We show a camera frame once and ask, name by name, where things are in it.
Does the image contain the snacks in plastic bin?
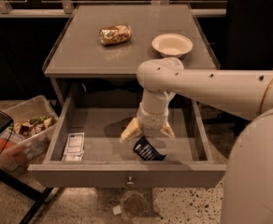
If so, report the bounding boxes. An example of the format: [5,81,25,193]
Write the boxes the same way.
[0,116,55,151]

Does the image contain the blue rxbar blueberry bar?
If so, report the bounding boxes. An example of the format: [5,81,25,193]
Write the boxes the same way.
[134,136,165,161]

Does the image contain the black office chair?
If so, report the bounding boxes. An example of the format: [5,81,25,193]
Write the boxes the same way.
[201,0,273,135]

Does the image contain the black folding table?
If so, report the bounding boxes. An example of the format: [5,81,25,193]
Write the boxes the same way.
[0,111,52,224]

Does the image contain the black cable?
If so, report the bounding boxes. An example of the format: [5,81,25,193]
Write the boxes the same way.
[0,121,16,166]

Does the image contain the grey cabinet with counter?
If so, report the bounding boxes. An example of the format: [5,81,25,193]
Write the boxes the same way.
[44,5,219,103]

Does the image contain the crushed metallic snack can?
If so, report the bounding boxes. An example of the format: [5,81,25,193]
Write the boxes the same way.
[99,24,132,46]

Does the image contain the metal drawer knob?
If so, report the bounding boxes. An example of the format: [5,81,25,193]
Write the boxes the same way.
[125,176,135,187]

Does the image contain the white snack packet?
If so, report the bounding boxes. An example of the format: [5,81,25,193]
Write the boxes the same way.
[63,133,84,161]

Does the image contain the clear plastic storage bin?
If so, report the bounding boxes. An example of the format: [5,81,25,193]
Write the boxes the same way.
[0,95,58,171]

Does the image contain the round floor drain cover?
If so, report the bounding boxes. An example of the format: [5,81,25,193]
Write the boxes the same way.
[121,189,154,217]

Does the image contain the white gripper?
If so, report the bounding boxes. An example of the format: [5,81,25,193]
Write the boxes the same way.
[120,103,175,143]

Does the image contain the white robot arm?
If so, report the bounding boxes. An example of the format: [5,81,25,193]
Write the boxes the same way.
[121,57,273,224]

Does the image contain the grey open top drawer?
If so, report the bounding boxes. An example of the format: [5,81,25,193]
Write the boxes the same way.
[29,98,226,188]

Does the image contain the white paper bowl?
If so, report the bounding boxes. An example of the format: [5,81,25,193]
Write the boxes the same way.
[151,34,193,58]

